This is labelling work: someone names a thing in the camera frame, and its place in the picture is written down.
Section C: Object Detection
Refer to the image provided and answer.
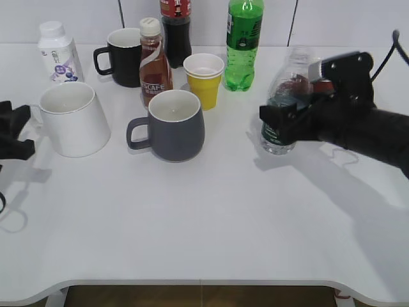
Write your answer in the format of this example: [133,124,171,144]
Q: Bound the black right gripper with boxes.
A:
[259,51,374,144]

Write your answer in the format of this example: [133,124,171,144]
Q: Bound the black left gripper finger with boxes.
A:
[0,137,35,160]
[1,100,31,139]

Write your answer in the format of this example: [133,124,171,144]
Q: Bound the clear water bottle green label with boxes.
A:
[260,45,313,155]

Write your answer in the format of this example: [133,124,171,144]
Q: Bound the white mug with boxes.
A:
[29,81,111,158]

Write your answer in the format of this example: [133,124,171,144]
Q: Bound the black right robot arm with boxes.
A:
[259,51,408,175]

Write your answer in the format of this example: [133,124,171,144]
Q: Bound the black mug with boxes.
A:
[93,28,142,88]

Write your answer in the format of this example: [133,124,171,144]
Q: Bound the dark grey mug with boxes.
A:
[126,90,205,162]

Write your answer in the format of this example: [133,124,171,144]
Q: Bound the white yogurt drink bottle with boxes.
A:
[38,21,84,84]

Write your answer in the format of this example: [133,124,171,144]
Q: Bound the green soda bottle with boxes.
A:
[224,0,265,91]

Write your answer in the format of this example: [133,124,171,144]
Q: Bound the yellow paper cup stack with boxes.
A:
[183,53,224,111]

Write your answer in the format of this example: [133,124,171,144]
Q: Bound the Nescafe coffee bottle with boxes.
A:
[139,17,173,107]

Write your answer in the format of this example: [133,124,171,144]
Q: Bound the cola bottle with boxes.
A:
[160,0,192,68]

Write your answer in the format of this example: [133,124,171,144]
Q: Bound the white table leg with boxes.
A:
[45,287,69,307]

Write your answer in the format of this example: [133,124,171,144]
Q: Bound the red-white table leg fitting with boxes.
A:
[334,288,355,307]

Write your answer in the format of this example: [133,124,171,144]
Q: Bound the red handleless cup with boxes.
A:
[313,80,334,94]

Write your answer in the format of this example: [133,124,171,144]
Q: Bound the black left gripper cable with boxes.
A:
[0,162,7,214]

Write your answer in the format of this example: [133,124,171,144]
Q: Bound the black wall cable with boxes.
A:
[116,0,126,29]

